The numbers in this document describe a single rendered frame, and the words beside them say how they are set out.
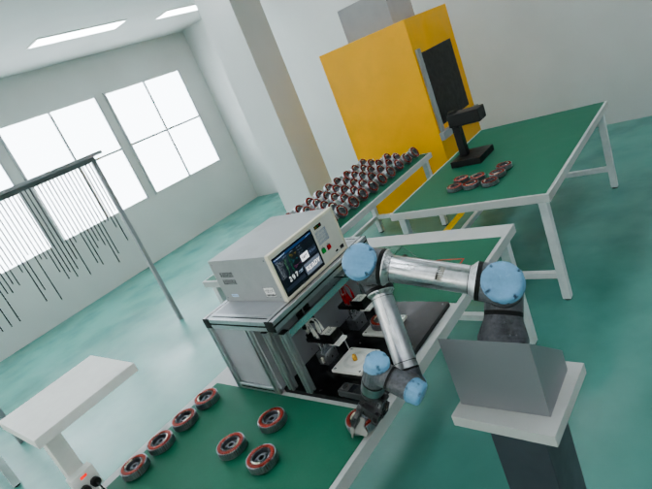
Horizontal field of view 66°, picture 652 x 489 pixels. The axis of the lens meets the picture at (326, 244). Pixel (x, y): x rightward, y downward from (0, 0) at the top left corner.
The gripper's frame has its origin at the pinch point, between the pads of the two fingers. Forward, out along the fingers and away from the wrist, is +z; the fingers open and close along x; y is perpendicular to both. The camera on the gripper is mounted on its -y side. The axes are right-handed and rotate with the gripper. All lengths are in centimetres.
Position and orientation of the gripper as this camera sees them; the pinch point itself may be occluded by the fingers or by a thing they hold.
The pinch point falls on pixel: (361, 421)
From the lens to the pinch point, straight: 181.9
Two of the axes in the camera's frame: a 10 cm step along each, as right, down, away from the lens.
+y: 8.0, 4.0, -4.5
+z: -0.3, 7.8, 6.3
